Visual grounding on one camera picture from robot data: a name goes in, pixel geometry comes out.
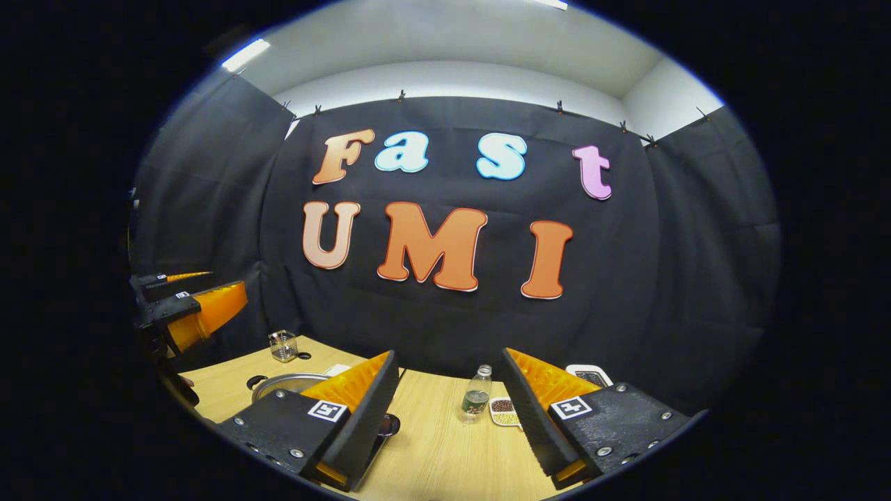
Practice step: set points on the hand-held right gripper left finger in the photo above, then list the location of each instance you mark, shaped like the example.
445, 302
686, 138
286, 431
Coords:
365, 417

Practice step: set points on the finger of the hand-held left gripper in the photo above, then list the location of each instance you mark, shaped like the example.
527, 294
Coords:
209, 313
156, 280

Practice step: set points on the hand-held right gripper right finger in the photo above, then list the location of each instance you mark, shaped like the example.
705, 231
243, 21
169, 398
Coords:
532, 417

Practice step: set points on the steel pot with soybeans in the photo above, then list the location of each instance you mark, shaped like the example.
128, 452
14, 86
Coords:
292, 383

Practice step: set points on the white divided bean dish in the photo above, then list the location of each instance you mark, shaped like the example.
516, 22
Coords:
502, 409

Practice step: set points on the clear plastic water bottle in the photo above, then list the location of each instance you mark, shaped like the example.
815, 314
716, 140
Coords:
475, 400

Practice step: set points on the white toaster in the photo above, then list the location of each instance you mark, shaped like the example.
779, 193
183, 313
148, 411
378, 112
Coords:
590, 376

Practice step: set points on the small ceiling light panel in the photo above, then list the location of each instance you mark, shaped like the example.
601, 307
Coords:
246, 54

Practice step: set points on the row of black cloth clips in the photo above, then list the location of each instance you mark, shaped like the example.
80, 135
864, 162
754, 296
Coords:
401, 94

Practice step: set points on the large ceiling light panel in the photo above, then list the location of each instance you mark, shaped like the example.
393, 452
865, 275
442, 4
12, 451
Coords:
552, 3

